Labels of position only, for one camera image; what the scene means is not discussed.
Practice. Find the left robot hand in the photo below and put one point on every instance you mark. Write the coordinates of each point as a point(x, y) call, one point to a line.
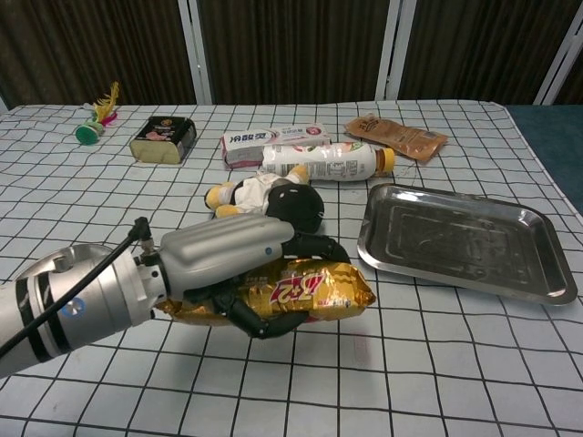
point(218, 250)

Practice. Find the black rectangular tin can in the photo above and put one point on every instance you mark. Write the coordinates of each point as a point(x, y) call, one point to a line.
point(159, 136)

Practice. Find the rectangular steel tray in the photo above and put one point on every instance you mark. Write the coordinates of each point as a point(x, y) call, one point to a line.
point(455, 236)

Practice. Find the white partition frame post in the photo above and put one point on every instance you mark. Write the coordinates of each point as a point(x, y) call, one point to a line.
point(196, 54)
point(392, 45)
point(558, 68)

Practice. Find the feather shuttlecock green base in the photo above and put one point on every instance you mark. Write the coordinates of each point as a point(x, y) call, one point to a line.
point(87, 134)

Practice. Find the white drink bottle yellow cap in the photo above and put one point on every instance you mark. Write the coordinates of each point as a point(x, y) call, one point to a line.
point(337, 162)

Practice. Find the black plush toy white shirt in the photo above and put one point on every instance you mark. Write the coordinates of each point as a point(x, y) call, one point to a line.
point(296, 200)

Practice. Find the gold foil biscuit pack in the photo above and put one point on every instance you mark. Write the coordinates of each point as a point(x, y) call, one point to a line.
point(328, 287)

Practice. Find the white pink toothpaste box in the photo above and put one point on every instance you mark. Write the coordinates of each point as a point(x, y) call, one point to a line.
point(252, 137)

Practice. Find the brown snack pouch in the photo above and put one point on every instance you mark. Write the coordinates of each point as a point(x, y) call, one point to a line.
point(391, 134)

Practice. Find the white black checkered tablecloth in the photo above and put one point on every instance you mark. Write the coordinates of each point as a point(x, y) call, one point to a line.
point(273, 387)

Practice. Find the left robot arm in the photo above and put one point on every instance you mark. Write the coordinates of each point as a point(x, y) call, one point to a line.
point(100, 296)

